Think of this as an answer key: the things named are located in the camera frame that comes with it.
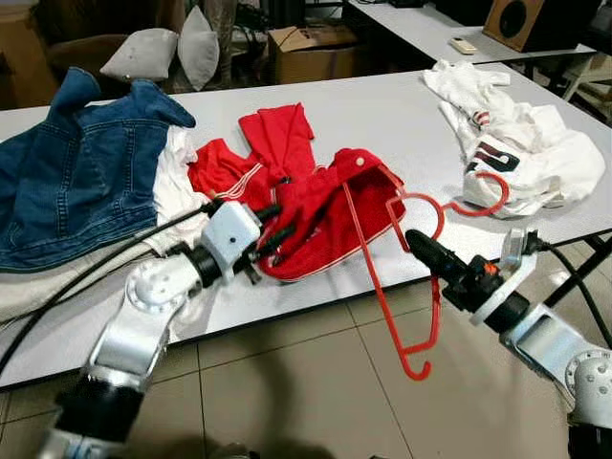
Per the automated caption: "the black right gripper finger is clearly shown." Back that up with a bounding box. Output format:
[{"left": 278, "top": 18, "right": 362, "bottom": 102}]
[
  {"left": 409, "top": 229, "right": 458, "bottom": 269},
  {"left": 404, "top": 231, "right": 450, "bottom": 280}
]

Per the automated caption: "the red jacket with white stripes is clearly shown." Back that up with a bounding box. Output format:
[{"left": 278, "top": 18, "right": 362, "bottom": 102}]
[{"left": 186, "top": 102, "right": 407, "bottom": 283}]

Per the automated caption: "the red plastic hanger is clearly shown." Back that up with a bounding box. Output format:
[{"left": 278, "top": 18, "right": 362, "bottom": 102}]
[{"left": 339, "top": 170, "right": 511, "bottom": 382}]

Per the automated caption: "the white garment with black logo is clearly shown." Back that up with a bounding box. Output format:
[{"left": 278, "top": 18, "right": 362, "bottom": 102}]
[{"left": 424, "top": 59, "right": 606, "bottom": 219}]

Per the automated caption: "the open cardboard box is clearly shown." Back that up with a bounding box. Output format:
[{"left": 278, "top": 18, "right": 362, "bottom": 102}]
[{"left": 268, "top": 26, "right": 360, "bottom": 85}]

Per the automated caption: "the grey pillow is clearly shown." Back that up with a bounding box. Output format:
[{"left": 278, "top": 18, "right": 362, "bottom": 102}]
[
  {"left": 100, "top": 27, "right": 181, "bottom": 82},
  {"left": 177, "top": 5, "right": 221, "bottom": 92}
]

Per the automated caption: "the blue denim jacket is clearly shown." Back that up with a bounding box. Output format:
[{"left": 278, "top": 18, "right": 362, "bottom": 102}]
[{"left": 0, "top": 67, "right": 197, "bottom": 273}]

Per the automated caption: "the wooden speaker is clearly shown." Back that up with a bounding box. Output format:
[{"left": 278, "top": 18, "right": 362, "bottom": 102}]
[{"left": 483, "top": 0, "right": 603, "bottom": 54}]

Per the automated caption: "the dark brown sofa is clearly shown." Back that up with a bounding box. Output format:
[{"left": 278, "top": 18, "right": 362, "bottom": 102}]
[{"left": 29, "top": 0, "right": 240, "bottom": 97}]

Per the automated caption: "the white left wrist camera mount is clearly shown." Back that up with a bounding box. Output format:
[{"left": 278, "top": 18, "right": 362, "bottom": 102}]
[{"left": 199, "top": 201, "right": 264, "bottom": 283}]

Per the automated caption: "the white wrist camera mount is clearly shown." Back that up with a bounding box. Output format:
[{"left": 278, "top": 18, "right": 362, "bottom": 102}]
[
  {"left": 199, "top": 201, "right": 264, "bottom": 283},
  {"left": 469, "top": 228, "right": 538, "bottom": 326}
]

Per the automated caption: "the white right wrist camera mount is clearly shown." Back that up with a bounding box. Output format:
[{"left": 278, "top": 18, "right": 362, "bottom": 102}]
[{"left": 469, "top": 228, "right": 538, "bottom": 326}]

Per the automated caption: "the black table leg frame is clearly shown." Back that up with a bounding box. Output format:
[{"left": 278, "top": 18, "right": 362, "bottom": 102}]
[{"left": 550, "top": 229, "right": 612, "bottom": 307}]

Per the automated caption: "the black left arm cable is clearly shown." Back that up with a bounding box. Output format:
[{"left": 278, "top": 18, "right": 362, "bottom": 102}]
[{"left": 0, "top": 199, "right": 223, "bottom": 374}]

